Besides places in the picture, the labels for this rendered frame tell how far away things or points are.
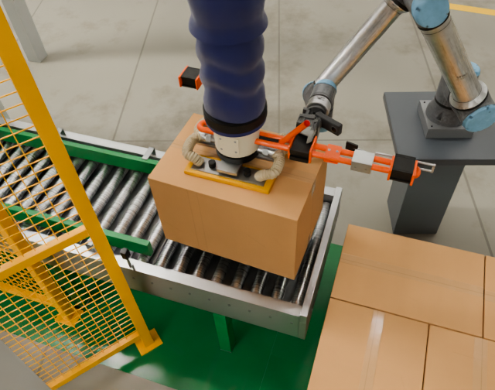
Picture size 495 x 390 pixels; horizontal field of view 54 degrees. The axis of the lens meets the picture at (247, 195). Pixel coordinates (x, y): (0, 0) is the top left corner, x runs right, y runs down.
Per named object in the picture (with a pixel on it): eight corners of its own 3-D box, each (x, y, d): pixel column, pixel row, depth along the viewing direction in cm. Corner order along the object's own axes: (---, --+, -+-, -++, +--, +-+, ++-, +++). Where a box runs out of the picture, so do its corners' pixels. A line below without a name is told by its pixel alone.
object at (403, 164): (386, 180, 164) (389, 170, 161) (390, 165, 169) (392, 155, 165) (411, 186, 162) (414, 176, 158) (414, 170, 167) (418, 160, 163)
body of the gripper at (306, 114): (295, 138, 182) (303, 118, 189) (318, 142, 180) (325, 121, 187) (295, 122, 176) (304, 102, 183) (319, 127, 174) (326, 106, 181)
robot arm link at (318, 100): (329, 115, 190) (332, 96, 183) (327, 124, 187) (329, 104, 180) (307, 111, 192) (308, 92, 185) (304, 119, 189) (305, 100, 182)
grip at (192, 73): (179, 87, 203) (177, 76, 199) (188, 74, 208) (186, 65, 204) (197, 90, 201) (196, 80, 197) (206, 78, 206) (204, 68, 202)
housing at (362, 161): (349, 170, 168) (350, 162, 165) (353, 157, 173) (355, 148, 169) (370, 175, 167) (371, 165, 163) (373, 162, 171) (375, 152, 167)
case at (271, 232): (165, 238, 215) (147, 177, 184) (203, 176, 238) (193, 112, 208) (294, 280, 198) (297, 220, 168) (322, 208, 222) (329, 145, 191)
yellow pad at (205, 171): (183, 173, 185) (182, 165, 181) (194, 155, 191) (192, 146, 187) (268, 195, 176) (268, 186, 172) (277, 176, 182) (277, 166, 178)
